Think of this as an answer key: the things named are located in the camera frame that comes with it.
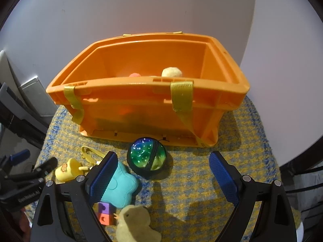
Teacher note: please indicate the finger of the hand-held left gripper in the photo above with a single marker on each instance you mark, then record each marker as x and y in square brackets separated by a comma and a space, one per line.
[19, 155]
[44, 167]

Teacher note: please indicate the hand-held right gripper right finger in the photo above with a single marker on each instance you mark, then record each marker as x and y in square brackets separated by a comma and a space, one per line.
[224, 179]

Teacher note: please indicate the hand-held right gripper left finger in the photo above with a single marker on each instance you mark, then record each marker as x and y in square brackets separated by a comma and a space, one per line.
[102, 179]

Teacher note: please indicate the teal star plush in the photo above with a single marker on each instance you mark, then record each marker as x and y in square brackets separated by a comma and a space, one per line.
[121, 189]

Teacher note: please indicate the yellow toy cup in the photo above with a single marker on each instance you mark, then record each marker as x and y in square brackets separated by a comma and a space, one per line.
[67, 171]

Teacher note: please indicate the purple toy cube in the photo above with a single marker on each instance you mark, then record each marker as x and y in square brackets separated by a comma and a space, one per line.
[106, 208]

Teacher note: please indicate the yellow plastic tongs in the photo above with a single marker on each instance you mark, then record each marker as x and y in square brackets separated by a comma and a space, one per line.
[87, 152]

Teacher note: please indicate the red toy cube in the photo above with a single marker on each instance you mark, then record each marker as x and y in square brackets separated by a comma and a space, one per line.
[106, 219]

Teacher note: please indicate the green ball with black band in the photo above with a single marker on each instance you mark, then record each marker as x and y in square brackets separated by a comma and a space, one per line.
[143, 156]

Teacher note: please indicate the yellow chick plush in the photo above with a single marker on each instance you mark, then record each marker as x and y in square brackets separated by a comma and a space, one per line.
[136, 224]

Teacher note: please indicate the orange plastic crate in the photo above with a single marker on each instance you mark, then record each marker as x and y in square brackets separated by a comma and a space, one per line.
[141, 111]

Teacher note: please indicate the black stand device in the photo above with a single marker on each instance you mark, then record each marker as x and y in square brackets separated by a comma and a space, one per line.
[17, 123]

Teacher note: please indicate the yellow and blue plaid blanket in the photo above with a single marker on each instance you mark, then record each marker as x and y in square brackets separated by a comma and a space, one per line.
[191, 201]

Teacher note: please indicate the grey flat panel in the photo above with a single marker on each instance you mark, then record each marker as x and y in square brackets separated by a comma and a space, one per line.
[37, 95]

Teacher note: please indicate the pink pom-pom ball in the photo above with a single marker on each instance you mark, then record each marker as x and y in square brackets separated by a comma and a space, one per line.
[134, 75]

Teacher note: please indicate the cream pom-pom ball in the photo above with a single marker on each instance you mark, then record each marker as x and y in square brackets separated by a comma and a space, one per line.
[171, 72]

